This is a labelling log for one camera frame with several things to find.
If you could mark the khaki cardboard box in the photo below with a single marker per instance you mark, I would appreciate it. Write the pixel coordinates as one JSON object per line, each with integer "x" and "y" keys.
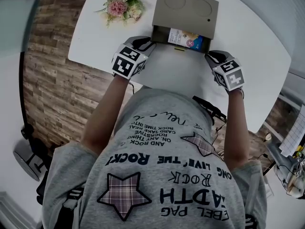
{"x": 183, "y": 13}

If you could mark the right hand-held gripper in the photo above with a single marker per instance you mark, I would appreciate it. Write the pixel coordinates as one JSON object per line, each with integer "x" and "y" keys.
{"x": 228, "y": 74}

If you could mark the person's right forearm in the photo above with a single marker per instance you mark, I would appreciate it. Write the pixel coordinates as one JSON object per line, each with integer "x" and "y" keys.
{"x": 236, "y": 132}

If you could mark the white and blue packet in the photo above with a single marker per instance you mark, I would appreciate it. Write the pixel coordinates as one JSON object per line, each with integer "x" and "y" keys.
{"x": 184, "y": 39}

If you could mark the person's left forearm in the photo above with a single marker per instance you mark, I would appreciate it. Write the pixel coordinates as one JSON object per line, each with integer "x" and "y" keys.
{"x": 107, "y": 113}

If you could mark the glass side table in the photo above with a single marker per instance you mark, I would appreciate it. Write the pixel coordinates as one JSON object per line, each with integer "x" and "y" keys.
{"x": 16, "y": 20}

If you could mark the black folding stand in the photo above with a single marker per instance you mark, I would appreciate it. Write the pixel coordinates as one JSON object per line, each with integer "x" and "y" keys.
{"x": 209, "y": 107}

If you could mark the white grid paper sheet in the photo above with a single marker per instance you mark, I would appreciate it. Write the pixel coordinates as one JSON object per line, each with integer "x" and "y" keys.
{"x": 294, "y": 135}

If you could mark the grey printed t-shirt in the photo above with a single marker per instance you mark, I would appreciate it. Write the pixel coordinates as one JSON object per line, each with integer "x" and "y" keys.
{"x": 152, "y": 175}

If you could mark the pink artificial flower bouquet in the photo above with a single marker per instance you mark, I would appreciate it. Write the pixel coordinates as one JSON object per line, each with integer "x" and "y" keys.
{"x": 120, "y": 7}

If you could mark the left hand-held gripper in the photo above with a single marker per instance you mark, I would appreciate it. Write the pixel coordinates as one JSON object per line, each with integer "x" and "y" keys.
{"x": 128, "y": 62}

